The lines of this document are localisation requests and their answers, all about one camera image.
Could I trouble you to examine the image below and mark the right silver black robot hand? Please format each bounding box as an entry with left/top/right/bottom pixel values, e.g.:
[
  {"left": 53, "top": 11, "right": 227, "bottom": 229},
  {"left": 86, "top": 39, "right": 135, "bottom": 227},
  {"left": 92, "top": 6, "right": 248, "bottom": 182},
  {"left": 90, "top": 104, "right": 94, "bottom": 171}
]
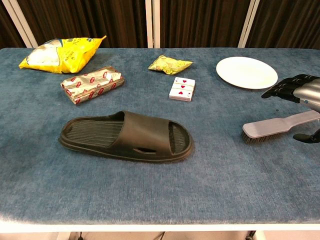
[{"left": 261, "top": 74, "right": 320, "bottom": 145}]

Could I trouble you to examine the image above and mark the grey scrubbing brush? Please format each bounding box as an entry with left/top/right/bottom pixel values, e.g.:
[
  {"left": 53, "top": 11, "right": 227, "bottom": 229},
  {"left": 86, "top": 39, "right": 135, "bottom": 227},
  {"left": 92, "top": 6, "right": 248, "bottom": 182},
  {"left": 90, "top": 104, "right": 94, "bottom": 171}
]
[{"left": 240, "top": 110, "right": 320, "bottom": 145}]

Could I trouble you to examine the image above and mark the black rubber slipper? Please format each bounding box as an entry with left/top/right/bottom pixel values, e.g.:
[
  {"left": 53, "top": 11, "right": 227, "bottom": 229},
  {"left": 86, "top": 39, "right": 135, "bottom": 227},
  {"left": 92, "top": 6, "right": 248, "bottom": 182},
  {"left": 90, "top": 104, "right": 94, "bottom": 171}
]
[{"left": 58, "top": 110, "right": 195, "bottom": 165}]

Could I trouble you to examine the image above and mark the white round plate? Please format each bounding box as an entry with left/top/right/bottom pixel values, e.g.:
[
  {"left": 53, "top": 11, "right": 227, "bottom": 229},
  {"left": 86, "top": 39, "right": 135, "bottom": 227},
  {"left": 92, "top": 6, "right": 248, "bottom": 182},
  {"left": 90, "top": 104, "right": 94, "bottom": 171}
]
[{"left": 215, "top": 56, "right": 279, "bottom": 90}]

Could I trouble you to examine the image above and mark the dark brown curtain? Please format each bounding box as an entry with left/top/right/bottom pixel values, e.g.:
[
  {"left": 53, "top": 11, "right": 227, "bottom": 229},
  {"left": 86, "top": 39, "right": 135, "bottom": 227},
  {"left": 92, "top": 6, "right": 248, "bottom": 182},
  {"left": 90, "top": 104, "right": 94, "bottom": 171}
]
[
  {"left": 0, "top": 0, "right": 26, "bottom": 50},
  {"left": 159, "top": 0, "right": 252, "bottom": 49},
  {"left": 246, "top": 0, "right": 320, "bottom": 50},
  {"left": 16, "top": 0, "right": 148, "bottom": 49}
]

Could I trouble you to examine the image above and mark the deck of playing cards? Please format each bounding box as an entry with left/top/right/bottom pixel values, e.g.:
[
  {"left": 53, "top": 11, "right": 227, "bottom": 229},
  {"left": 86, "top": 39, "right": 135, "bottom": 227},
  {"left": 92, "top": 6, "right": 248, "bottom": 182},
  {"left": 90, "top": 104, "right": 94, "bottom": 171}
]
[{"left": 168, "top": 76, "right": 196, "bottom": 103}]

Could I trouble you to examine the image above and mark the small yellow-green packet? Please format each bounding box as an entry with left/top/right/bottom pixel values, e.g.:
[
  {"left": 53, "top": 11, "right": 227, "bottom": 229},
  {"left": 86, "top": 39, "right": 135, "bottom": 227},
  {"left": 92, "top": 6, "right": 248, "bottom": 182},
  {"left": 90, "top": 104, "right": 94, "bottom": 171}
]
[{"left": 147, "top": 54, "right": 194, "bottom": 76}]

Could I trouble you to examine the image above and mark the blue table cloth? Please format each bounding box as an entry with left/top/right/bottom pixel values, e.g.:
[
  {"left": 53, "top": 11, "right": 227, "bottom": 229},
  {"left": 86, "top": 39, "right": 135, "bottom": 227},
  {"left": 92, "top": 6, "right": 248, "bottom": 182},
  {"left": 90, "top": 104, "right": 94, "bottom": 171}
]
[{"left": 0, "top": 47, "right": 320, "bottom": 225}]

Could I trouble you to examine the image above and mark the silver red-printed packet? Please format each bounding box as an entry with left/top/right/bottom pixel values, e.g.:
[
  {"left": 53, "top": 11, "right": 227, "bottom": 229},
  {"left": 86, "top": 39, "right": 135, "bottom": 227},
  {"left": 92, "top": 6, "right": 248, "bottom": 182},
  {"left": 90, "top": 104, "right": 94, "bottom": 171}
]
[{"left": 60, "top": 65, "right": 125, "bottom": 106}]

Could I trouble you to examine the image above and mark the yellow snack bag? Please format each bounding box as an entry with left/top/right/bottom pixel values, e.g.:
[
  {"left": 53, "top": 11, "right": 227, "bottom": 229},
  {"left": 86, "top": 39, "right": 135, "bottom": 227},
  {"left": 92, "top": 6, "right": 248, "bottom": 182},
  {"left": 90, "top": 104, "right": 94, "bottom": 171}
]
[{"left": 18, "top": 35, "right": 108, "bottom": 75}]

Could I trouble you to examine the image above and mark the white double frame post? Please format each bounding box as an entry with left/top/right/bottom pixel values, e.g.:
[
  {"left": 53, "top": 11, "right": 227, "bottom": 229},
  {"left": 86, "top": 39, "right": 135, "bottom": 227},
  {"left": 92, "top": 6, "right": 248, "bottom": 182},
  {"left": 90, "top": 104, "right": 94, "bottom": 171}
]
[{"left": 145, "top": 0, "right": 161, "bottom": 49}]

